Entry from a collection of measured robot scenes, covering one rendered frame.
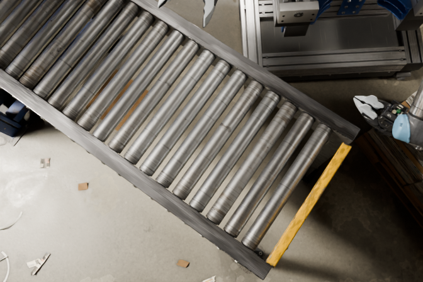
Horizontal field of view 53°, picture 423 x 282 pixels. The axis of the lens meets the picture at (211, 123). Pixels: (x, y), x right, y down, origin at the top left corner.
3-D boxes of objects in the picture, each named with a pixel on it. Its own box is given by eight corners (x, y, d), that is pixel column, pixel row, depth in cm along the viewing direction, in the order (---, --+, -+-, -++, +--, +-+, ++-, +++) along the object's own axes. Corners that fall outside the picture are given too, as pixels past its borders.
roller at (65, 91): (143, 11, 152) (141, 4, 148) (59, 114, 144) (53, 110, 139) (133, 4, 153) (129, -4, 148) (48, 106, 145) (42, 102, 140)
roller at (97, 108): (172, 29, 150) (170, 22, 145) (89, 136, 141) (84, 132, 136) (161, 22, 151) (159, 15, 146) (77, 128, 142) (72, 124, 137)
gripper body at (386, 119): (392, 97, 131) (428, 119, 128) (383, 106, 139) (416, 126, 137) (379, 116, 129) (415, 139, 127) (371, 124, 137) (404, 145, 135)
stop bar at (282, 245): (351, 148, 131) (353, 146, 129) (274, 269, 123) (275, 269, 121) (342, 142, 132) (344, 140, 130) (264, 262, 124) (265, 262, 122)
